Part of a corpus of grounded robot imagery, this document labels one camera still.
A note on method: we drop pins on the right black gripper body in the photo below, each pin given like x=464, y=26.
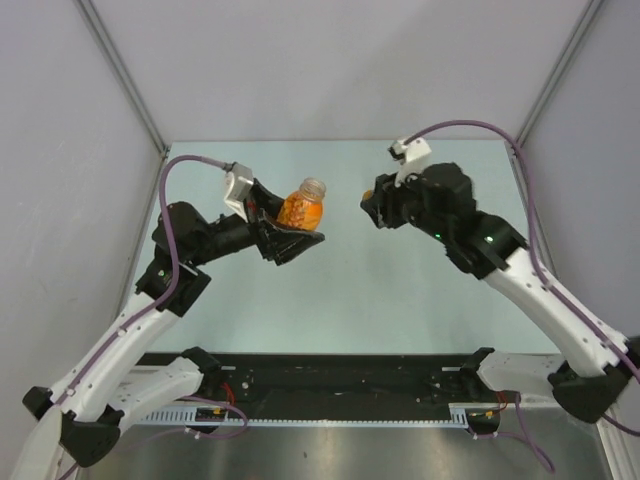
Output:
x=414, y=209

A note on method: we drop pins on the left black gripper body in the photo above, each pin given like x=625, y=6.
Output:
x=236, y=234

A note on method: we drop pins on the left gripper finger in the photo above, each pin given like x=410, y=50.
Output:
x=263, y=207
x=281, y=244

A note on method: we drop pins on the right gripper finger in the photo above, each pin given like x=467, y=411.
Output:
x=387, y=195
x=385, y=214

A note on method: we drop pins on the orange juice bottle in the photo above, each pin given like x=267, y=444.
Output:
x=303, y=209

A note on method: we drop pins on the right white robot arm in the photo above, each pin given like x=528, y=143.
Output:
x=591, y=369

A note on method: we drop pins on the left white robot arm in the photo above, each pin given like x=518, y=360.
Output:
x=85, y=413

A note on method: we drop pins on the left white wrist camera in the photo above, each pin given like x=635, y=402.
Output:
x=239, y=181

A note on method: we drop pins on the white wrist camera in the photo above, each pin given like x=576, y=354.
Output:
x=239, y=181
x=411, y=158

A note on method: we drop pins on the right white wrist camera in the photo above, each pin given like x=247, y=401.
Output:
x=411, y=158

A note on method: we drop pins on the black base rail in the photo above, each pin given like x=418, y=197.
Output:
x=375, y=387

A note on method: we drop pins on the white slotted cable duct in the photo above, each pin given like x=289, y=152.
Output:
x=200, y=415

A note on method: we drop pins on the left aluminium frame post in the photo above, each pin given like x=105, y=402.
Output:
x=114, y=60

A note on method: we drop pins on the aluminium frame post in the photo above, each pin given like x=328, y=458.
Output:
x=114, y=60
x=567, y=56

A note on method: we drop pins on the right aluminium frame post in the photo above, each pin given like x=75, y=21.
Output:
x=567, y=56

